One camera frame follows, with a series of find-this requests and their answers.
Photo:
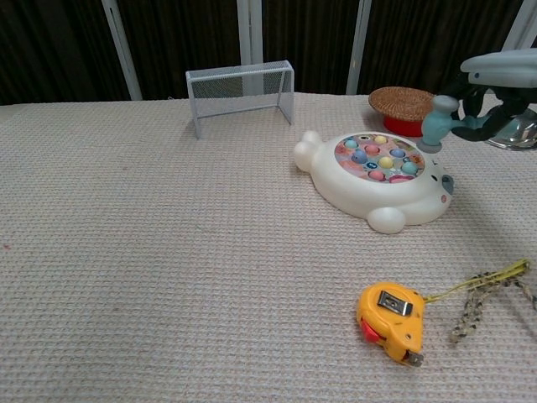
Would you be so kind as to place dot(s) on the stainless steel bowl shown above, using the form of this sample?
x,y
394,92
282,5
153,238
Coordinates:
x,y
520,134

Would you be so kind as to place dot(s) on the white metal frame post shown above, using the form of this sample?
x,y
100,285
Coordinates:
x,y
358,46
121,50
522,25
250,29

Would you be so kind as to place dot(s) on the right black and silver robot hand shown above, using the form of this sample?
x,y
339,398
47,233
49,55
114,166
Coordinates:
x,y
503,67

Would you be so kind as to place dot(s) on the white seal fishing toy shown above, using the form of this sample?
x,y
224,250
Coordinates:
x,y
356,197

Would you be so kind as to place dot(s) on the beige woven tablecloth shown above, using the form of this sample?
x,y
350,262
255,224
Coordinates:
x,y
147,252

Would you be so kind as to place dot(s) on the round woven rattan coaster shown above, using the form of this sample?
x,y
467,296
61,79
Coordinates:
x,y
398,103

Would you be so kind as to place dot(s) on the dark pleated curtain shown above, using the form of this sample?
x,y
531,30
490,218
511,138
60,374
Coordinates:
x,y
50,46

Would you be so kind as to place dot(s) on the yellow tape measure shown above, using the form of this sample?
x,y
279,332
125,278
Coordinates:
x,y
390,327

